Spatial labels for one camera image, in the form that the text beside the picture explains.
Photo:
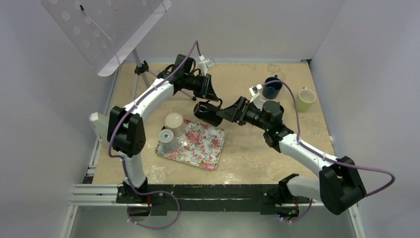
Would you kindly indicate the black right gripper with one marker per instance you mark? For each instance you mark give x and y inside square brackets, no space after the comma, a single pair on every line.
[242,106]

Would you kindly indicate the dark blue mug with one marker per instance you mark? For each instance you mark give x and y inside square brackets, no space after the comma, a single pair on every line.
[272,87]

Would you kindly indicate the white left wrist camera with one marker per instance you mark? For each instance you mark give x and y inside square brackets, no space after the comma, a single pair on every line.
[204,64]

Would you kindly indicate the cream white mug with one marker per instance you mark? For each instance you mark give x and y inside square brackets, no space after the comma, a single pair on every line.
[175,123]

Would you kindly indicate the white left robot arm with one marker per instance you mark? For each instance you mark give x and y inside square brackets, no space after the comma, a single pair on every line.
[126,126]

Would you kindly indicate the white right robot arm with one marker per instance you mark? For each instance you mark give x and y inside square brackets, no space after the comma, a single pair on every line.
[337,185]

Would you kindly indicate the light grey mug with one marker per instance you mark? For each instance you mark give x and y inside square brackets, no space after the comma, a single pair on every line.
[168,142]

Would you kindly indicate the white angular block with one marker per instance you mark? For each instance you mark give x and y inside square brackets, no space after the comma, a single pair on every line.
[99,123]

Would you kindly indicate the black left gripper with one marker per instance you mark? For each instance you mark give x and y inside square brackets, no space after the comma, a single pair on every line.
[206,90]

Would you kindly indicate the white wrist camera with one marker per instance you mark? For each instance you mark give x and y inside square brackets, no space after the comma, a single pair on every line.
[256,93]
[204,64]

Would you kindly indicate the light green mug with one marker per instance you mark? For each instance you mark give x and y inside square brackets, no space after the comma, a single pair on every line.
[306,97]

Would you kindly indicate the white music stand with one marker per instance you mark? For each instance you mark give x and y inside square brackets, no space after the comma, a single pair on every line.
[106,32]

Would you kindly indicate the black glossy mug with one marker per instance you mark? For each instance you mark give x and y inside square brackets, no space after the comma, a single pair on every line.
[206,112]

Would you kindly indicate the floral serving tray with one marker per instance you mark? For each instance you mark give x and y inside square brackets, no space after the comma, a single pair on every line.
[200,145]

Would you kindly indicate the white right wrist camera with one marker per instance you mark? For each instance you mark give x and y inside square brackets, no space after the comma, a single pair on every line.
[256,93]

